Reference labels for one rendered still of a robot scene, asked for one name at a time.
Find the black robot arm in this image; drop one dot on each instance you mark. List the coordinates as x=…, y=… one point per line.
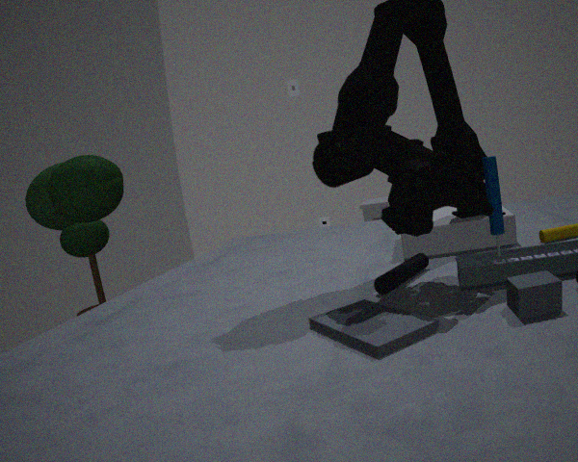
x=359, y=140

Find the yellow cylinder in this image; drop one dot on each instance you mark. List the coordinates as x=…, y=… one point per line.
x=552, y=234

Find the blue stylus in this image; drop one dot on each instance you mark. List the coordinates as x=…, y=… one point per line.
x=494, y=197

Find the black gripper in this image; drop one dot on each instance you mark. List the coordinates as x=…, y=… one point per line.
x=414, y=168

